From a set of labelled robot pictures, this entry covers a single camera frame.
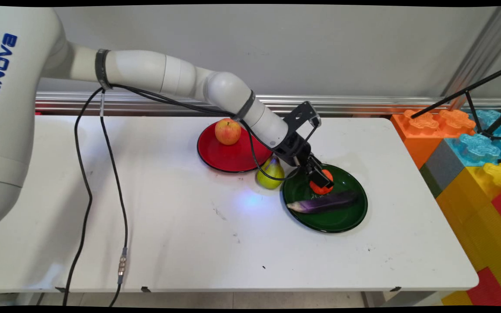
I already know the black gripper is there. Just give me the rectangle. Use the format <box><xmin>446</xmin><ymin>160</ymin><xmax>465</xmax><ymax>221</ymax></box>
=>
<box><xmin>272</xmin><ymin>132</ymin><xmax>334</xmax><ymax>189</ymax></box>

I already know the orange toy tangerine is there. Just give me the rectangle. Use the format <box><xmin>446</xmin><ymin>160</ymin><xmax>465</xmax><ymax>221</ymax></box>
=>
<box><xmin>310</xmin><ymin>169</ymin><xmax>335</xmax><ymax>195</ymax></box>

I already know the purple toy eggplant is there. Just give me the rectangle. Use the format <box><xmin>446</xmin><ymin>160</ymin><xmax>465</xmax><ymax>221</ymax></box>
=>
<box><xmin>287</xmin><ymin>190</ymin><xmax>360</xmax><ymax>214</ymax></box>

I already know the dark green plate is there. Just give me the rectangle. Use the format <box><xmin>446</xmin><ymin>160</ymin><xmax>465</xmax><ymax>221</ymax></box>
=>
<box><xmin>282</xmin><ymin>163</ymin><xmax>368</xmax><ymax>233</ymax></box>

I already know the green pear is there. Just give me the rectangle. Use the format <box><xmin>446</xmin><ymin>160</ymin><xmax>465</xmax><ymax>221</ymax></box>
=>
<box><xmin>257</xmin><ymin>156</ymin><xmax>285</xmax><ymax>190</ymax></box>

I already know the red plate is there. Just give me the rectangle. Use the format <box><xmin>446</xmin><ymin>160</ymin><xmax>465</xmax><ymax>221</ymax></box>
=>
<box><xmin>197</xmin><ymin>118</ymin><xmax>274</xmax><ymax>173</ymax></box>

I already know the red yellow apple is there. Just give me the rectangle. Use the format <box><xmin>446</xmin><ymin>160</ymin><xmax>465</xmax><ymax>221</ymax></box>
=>
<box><xmin>215</xmin><ymin>118</ymin><xmax>242</xmax><ymax>146</ymax></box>

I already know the orange plastic building block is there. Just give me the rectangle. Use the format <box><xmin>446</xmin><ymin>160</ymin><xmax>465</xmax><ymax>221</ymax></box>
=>
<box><xmin>391</xmin><ymin>109</ymin><xmax>477</xmax><ymax>170</ymax></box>

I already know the dark green building block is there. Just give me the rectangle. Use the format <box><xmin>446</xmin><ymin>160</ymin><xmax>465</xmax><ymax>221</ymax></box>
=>
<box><xmin>419</xmin><ymin>164</ymin><xmax>444</xmax><ymax>199</ymax></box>

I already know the grey plastic building block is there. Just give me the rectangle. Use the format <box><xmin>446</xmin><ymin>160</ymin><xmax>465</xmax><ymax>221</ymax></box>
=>
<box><xmin>424</xmin><ymin>139</ymin><xmax>466</xmax><ymax>188</ymax></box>

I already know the grey metal table leg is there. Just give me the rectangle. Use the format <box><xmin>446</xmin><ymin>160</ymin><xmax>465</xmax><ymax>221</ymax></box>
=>
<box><xmin>361</xmin><ymin>291</ymin><xmax>440</xmax><ymax>307</ymax></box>

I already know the light blue building block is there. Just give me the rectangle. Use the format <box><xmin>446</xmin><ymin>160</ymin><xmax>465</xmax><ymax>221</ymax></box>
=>
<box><xmin>468</xmin><ymin>110</ymin><xmax>501</xmax><ymax>139</ymax></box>
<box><xmin>444</xmin><ymin>133</ymin><xmax>501</xmax><ymax>168</ymax></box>

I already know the large yellow building block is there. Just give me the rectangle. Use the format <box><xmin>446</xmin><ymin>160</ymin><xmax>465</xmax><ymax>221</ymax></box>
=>
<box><xmin>435</xmin><ymin>163</ymin><xmax>501</xmax><ymax>305</ymax></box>

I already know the black tripod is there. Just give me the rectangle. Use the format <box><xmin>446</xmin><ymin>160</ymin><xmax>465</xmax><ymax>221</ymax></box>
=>
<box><xmin>411</xmin><ymin>63</ymin><xmax>501</xmax><ymax>142</ymax></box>

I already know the small yellow building block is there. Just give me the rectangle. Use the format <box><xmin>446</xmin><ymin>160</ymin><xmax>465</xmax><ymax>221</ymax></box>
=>
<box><xmin>440</xmin><ymin>290</ymin><xmax>473</xmax><ymax>306</ymax></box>

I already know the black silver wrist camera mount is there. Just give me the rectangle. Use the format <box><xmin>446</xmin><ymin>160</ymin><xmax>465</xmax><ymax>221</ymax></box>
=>
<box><xmin>282</xmin><ymin>101</ymin><xmax>322</xmax><ymax>142</ymax></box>

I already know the horizontal aluminium rail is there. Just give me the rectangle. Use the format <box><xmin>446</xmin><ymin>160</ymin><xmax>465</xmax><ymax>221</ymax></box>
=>
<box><xmin>35</xmin><ymin>90</ymin><xmax>501</xmax><ymax>118</ymax></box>

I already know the black velcro strap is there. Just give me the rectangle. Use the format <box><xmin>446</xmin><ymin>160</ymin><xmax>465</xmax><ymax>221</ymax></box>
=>
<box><xmin>95</xmin><ymin>49</ymin><xmax>113</xmax><ymax>90</ymax></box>
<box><xmin>233</xmin><ymin>90</ymin><xmax>256</xmax><ymax>122</ymax></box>

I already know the slanted aluminium post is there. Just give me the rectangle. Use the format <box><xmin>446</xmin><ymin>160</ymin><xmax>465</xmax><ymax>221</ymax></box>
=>
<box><xmin>440</xmin><ymin>6</ymin><xmax>501</xmax><ymax>109</ymax></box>

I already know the black cable with metal connector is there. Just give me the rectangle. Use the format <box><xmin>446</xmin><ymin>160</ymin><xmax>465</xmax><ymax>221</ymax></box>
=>
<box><xmin>100</xmin><ymin>84</ymin><xmax>286</xmax><ymax>308</ymax></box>

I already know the plain black cable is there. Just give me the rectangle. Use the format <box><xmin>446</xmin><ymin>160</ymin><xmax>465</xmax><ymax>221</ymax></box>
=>
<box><xmin>62</xmin><ymin>84</ymin><xmax>303</xmax><ymax>307</ymax></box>

